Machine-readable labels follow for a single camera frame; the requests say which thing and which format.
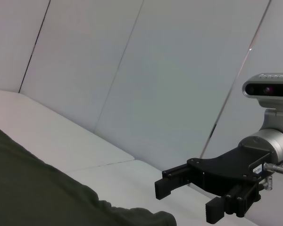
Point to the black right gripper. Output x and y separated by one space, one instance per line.
226 169

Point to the dark green shirt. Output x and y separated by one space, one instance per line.
37 188

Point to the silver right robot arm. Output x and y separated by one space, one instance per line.
268 141

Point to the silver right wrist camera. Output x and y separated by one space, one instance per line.
266 90

